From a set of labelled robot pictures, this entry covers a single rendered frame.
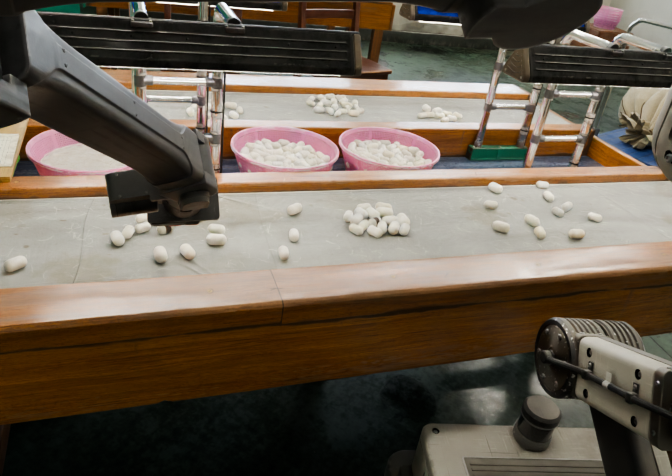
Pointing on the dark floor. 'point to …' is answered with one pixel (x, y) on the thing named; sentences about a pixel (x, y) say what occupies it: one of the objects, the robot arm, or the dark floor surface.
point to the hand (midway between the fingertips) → (179, 211)
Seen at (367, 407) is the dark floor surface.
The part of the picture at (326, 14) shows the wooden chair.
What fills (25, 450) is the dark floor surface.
